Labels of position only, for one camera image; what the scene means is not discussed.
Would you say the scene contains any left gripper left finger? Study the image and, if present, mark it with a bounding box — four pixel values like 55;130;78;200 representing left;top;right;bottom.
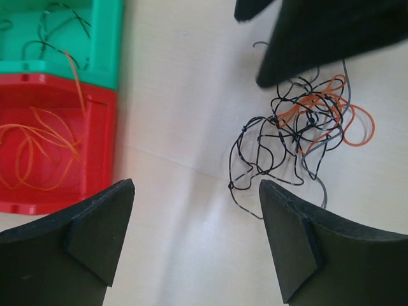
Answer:
1;179;135;305

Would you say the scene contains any orange thin wire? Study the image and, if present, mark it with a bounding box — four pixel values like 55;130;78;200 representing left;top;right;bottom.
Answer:
0;50;89;192

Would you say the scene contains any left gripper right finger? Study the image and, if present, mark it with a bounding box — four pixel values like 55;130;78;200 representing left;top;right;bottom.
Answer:
259;180;407;305

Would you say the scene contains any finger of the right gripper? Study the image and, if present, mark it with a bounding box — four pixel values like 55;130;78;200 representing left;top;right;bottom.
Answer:
234;0;274;22
256;1;407;89

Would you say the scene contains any red plastic bin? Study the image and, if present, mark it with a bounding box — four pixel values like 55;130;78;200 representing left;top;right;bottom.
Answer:
1;73;118;215

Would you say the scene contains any green plastic bin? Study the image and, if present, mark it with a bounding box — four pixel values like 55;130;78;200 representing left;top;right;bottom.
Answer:
1;0;124;90

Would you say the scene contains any thin wire bundle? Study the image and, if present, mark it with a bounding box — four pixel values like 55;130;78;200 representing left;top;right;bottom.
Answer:
228;41;377;221

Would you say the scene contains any black thin wire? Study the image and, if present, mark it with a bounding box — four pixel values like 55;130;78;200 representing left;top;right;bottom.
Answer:
0;2;93;73

